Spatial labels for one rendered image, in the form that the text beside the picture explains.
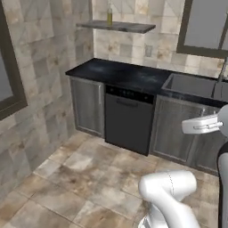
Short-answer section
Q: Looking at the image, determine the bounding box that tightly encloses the dark framed window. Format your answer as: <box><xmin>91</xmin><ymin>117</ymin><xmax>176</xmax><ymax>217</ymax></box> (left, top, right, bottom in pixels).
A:
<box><xmin>0</xmin><ymin>0</ymin><xmax>29</xmax><ymax>121</ymax></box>
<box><xmin>175</xmin><ymin>0</ymin><xmax>228</xmax><ymax>60</ymax></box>

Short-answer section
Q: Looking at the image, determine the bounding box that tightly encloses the grey sink tap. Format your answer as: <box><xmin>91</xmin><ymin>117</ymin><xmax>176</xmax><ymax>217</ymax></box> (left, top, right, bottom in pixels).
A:
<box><xmin>211</xmin><ymin>57</ymin><xmax>228</xmax><ymax>101</ymax></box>

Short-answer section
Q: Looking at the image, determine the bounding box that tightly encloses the black dishwasher handle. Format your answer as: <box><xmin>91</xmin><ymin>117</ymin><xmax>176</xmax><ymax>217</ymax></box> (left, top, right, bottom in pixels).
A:
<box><xmin>116</xmin><ymin>98</ymin><xmax>139</xmax><ymax>109</ymax></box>

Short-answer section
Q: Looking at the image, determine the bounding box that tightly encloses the grey wall shelf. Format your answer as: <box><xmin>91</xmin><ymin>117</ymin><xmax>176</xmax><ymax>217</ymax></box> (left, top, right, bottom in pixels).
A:
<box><xmin>76</xmin><ymin>20</ymin><xmax>157</xmax><ymax>35</ymax></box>

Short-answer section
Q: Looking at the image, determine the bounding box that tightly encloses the olive oil bottle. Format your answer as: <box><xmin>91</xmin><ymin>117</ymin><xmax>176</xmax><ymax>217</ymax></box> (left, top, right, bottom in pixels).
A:
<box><xmin>106</xmin><ymin>0</ymin><xmax>114</xmax><ymax>27</ymax></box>

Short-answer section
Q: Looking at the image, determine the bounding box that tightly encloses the grey sink basin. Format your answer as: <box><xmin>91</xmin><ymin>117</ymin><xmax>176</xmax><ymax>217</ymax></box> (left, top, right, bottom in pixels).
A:
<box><xmin>160</xmin><ymin>72</ymin><xmax>228</xmax><ymax>104</ymax></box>

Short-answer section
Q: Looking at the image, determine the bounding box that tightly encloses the grey wall socket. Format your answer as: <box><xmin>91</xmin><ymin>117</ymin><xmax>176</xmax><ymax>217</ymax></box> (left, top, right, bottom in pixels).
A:
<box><xmin>144</xmin><ymin>44</ymin><xmax>154</xmax><ymax>58</ymax></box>

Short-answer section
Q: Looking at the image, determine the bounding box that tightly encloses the black dishwasher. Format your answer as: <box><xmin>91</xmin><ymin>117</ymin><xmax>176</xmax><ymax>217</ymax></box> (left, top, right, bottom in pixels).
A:
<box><xmin>103</xmin><ymin>84</ymin><xmax>156</xmax><ymax>157</ymax></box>

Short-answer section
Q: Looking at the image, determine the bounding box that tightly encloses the narrow grey cabinet door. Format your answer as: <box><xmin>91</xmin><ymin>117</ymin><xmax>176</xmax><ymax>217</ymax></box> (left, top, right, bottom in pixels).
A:
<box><xmin>69</xmin><ymin>76</ymin><xmax>106</xmax><ymax>139</ymax></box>

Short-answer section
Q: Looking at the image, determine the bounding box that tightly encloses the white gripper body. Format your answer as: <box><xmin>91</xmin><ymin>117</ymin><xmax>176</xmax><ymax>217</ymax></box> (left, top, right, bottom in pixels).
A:
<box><xmin>181</xmin><ymin>114</ymin><xmax>224</xmax><ymax>135</ymax></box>

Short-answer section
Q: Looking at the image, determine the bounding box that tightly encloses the wide grey cabinet door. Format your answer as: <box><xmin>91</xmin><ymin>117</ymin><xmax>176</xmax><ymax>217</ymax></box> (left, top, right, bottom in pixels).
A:
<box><xmin>149</xmin><ymin>94</ymin><xmax>209</xmax><ymax>167</ymax></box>
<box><xmin>190</xmin><ymin>106</ymin><xmax>222</xmax><ymax>176</ymax></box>

